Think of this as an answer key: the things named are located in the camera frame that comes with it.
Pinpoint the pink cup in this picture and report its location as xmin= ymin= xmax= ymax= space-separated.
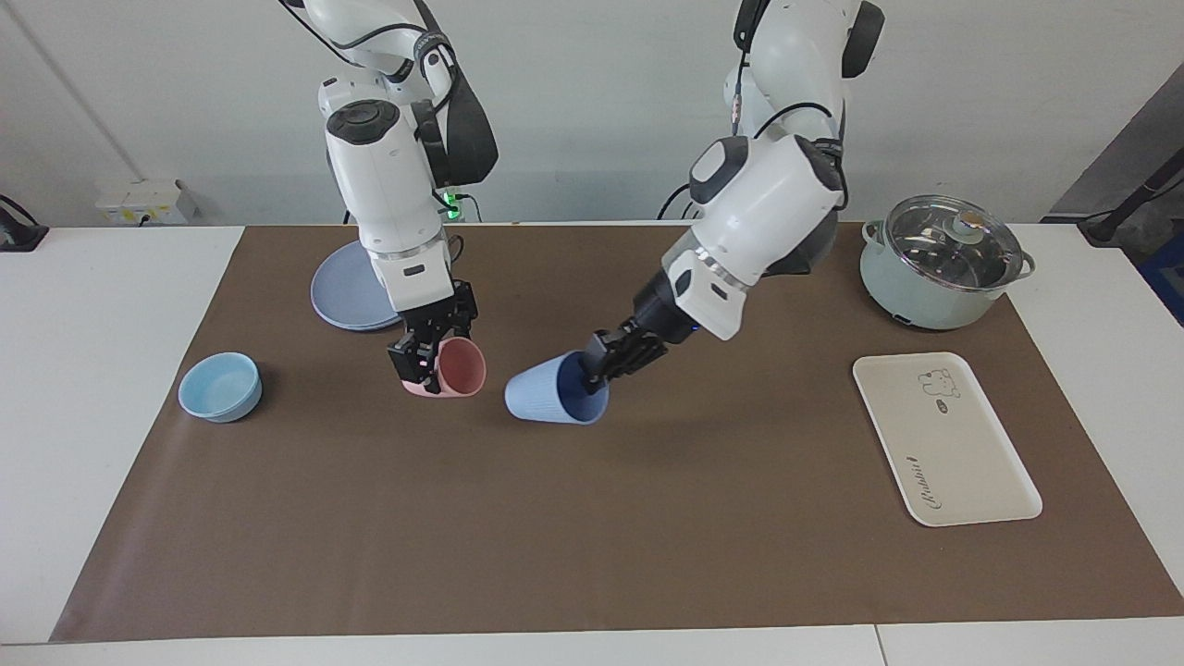
xmin=404 ymin=338 xmax=487 ymax=399

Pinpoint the blue ribbed cup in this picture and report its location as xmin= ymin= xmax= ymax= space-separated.
xmin=504 ymin=350 xmax=611 ymax=426

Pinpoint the cream tray with bear print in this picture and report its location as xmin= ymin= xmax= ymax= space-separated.
xmin=852 ymin=351 xmax=1043 ymax=528

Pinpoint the blue round plate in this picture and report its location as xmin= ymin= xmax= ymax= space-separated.
xmin=310 ymin=242 xmax=404 ymax=332

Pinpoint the brown table mat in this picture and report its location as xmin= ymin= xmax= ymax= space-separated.
xmin=51 ymin=222 xmax=1184 ymax=642

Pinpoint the light blue bowl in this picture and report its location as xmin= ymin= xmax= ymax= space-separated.
xmin=178 ymin=351 xmax=264 ymax=424

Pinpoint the pale green cooking pot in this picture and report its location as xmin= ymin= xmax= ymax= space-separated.
xmin=860 ymin=194 xmax=1035 ymax=331

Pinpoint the white power strip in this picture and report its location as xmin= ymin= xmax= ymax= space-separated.
xmin=95 ymin=179 xmax=198 ymax=226

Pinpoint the black stand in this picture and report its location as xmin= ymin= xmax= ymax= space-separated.
xmin=1078 ymin=153 xmax=1184 ymax=246

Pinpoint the blue crate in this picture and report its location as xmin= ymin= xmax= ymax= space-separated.
xmin=1140 ymin=231 xmax=1184 ymax=327

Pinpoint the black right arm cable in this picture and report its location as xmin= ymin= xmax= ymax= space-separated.
xmin=280 ymin=0 xmax=461 ymax=105

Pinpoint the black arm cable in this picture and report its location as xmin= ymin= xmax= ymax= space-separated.
xmin=280 ymin=0 xmax=461 ymax=105
xmin=729 ymin=0 xmax=848 ymax=151

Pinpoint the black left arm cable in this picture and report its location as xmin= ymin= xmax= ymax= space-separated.
xmin=729 ymin=0 xmax=848 ymax=151

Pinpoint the black clamp mount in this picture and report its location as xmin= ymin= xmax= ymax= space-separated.
xmin=0 ymin=194 xmax=49 ymax=253

